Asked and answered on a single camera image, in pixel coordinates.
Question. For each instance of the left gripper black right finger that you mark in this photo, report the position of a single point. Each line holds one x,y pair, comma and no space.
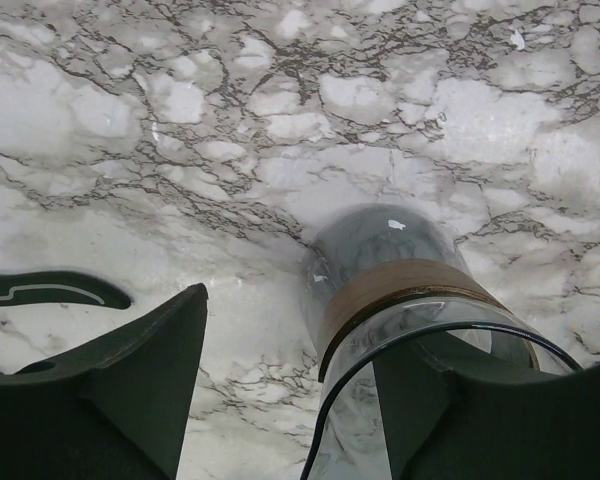
462,414

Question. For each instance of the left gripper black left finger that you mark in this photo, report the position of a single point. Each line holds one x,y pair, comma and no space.
115,407

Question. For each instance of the clear grey glass carafe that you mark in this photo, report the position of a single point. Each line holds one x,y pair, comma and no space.
388,299

